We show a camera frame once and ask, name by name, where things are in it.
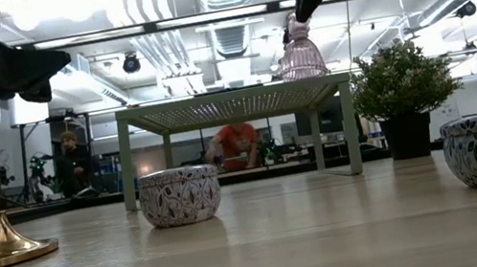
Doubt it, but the green artificial bush plant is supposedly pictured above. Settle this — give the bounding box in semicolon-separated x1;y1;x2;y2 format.
341;33;466;127

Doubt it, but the person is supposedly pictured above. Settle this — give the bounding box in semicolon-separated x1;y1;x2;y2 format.
200;119;267;176
47;125;102;201

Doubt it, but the pale green perforated shelf riser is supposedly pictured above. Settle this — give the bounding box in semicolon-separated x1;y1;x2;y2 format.
107;70;367;215

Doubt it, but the black ceiling spot lamp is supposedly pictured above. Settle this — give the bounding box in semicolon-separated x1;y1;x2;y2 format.
120;52;143;75
453;0;477;19
281;27;295;47

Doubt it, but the ceiling light track bar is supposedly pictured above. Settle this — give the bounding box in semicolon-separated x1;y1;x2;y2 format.
13;0;355;57

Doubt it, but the purple floral candle tin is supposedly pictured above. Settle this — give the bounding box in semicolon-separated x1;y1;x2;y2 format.
134;160;227;233

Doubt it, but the thin hanging ceiling cord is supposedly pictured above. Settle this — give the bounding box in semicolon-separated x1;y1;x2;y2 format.
335;0;362;68

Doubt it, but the white background cabinet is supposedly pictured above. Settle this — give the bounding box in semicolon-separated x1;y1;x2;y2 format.
422;81;477;142

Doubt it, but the pink ribbed glass candle holder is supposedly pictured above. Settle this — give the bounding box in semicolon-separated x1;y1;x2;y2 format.
270;7;331;84

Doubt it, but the black plant pot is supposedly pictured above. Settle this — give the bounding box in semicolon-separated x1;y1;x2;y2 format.
377;110;437;164

